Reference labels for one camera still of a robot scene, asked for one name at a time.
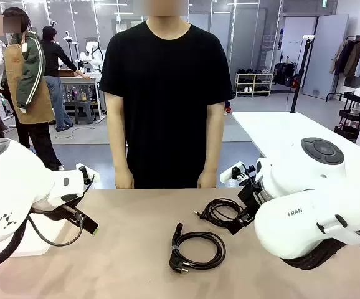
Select person in green jacket apron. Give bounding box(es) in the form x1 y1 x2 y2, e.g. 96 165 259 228
1 7 64 171

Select white plastic storage bin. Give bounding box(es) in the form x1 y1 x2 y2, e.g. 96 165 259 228
0 214 65 258

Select person's right hand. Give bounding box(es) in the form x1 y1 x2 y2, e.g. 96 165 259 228
114 169 135 190

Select pale wooden shoe rack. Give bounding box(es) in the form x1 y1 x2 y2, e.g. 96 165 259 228
234 72 274 97

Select grey partition panel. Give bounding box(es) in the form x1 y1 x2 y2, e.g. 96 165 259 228
301 14 349 100

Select person's left forearm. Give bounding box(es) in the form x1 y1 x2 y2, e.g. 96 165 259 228
202 132 225 174

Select clothes rack with coats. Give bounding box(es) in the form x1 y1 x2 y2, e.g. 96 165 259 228
325 34 360 102

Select person in black cap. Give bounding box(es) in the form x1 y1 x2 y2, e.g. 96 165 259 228
39 25 91 133

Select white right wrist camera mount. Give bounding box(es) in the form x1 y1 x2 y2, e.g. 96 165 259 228
220 161 257 185

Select black pole stand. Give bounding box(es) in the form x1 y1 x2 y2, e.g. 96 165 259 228
290 34 315 115

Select black utility cart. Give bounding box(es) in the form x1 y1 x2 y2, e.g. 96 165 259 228
334 90 360 141

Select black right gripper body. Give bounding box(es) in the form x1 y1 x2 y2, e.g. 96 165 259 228
237 182 263 219

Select black bags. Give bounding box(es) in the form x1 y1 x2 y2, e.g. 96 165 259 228
273 62 298 88

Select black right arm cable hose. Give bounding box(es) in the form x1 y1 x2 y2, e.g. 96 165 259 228
281 227 360 271

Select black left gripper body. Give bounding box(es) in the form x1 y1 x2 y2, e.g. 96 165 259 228
60 202 86 225

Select white desk table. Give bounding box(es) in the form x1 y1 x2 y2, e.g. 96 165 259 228
231 110 360 191

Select thin black left gripper cable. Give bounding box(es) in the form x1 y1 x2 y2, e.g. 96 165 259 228
26 211 85 247

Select black power cable with plug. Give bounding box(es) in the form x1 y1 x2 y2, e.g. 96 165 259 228
168 222 227 275

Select thin black audio cable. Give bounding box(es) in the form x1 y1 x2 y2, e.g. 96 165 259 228
194 198 246 228

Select grey background work table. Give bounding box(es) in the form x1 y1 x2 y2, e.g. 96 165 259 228
58 73 107 123

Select person in black t-shirt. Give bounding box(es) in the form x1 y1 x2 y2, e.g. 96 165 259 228
98 0 235 190

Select person's left hand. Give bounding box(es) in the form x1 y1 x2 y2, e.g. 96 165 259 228
197 170 218 189

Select person's right forearm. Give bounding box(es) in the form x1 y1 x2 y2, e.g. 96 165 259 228
107 130 130 174

